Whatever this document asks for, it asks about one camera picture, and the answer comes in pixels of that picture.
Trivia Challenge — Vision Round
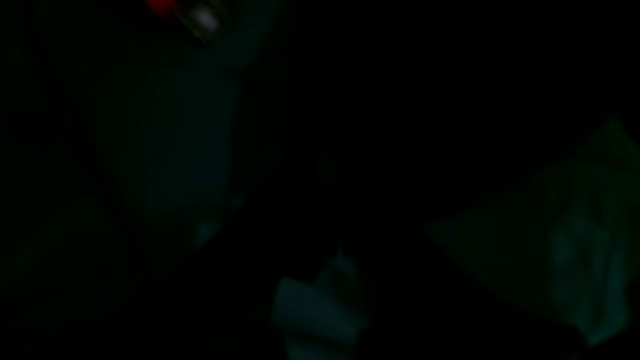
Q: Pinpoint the black t-shirt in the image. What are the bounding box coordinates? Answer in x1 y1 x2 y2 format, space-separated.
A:
1 0 639 360

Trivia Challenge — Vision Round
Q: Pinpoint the teal table cloth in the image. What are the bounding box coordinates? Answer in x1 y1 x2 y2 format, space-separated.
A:
116 0 639 360

